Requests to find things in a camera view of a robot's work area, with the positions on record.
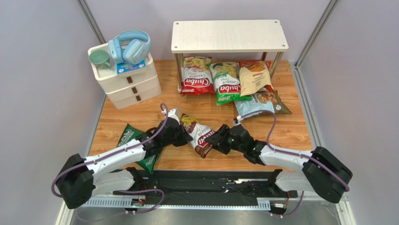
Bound brown Chuba chips bag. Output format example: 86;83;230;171
180;113;215;158

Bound dark green chips bag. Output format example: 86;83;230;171
117;124;161;174

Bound green Chuba chips bag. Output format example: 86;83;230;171
209;62;251;106

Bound cream orange cassava chips bag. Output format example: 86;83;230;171
238;60;275;96

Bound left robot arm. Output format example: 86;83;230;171
52;117;193;209

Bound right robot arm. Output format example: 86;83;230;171
204;124;353;203

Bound light blue cassava chips bag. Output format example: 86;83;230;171
234;91;292;119

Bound red Chuba chips bag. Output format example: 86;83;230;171
180;56;215;95

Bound white two-tier shelf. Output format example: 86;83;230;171
171;19;289;92

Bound white three-drawer organizer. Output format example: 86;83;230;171
91;53;162;109

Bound blue sticker card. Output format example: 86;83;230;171
117;60;146;75

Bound light blue headphones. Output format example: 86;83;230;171
108;30;152;65

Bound green ceramic mug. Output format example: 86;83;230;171
88;49;112;69

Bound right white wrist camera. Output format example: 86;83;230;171
233;116;244;126

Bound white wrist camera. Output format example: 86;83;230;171
233;116;244;126
161;108;180;124

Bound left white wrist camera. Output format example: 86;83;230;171
161;108;180;124

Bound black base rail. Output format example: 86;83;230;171
84;168;331;210

